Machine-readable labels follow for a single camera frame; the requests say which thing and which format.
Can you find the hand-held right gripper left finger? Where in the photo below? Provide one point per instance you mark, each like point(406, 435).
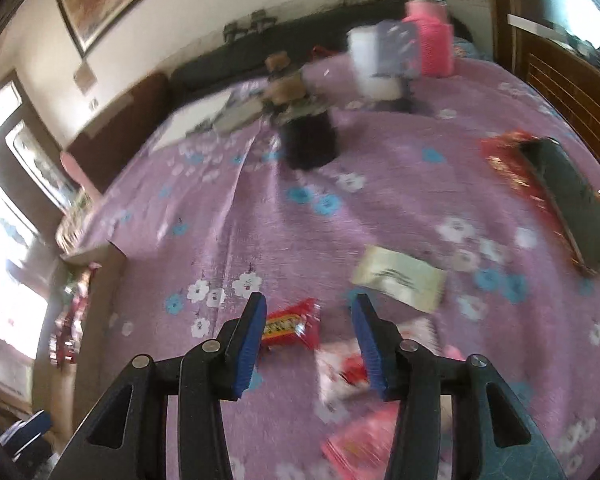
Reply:
point(247, 340)

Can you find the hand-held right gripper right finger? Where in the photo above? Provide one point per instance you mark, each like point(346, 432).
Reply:
point(372, 345)

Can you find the small white red packet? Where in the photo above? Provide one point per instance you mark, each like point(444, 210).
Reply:
point(340, 370)

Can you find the red packet with olive label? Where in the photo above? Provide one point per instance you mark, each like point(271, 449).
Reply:
point(290, 327)

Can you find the short pink cartoon packet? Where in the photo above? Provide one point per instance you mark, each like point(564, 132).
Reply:
point(365, 440)

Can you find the cardboard box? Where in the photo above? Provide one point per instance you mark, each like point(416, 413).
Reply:
point(105, 285)

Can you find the white cream packet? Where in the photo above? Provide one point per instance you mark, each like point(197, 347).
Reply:
point(400, 275)

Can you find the purple floral tablecloth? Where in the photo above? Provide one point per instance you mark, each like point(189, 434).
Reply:
point(380, 200)

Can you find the patterned tin box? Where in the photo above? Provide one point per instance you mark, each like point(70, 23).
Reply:
point(75, 222)

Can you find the black canister wooden lid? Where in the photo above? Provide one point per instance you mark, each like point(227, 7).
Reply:
point(278, 62)
point(307, 135)

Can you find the white paper sheet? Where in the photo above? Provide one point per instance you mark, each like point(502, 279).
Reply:
point(190, 120)

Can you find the black box on red tray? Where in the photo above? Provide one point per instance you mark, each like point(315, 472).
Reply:
point(502, 155)

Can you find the blue box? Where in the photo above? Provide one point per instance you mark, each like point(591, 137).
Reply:
point(30, 430)

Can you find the black smartphone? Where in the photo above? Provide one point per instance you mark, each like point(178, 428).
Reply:
point(565, 200)

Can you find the brown armchair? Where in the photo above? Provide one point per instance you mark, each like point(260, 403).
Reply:
point(130, 115)

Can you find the bright tall window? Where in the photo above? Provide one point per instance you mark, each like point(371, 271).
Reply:
point(5, 260)

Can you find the black sofa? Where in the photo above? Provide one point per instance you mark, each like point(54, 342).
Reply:
point(215, 67)

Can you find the white plastic cup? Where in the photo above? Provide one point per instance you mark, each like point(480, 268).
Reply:
point(370, 70)

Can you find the pink thermos bottle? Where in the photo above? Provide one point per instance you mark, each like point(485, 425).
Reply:
point(430, 45)

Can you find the black device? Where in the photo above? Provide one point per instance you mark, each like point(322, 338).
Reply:
point(235, 31)
point(262, 21)

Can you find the wooden slatted furniture panel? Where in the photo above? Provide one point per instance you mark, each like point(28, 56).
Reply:
point(555, 75)

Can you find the beige wall switch panel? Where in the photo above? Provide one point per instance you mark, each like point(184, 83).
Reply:
point(86, 78)

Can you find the wooden door frame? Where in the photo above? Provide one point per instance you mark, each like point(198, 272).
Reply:
point(500, 10)

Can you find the large framed wall picture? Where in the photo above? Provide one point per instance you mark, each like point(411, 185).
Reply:
point(110, 0)

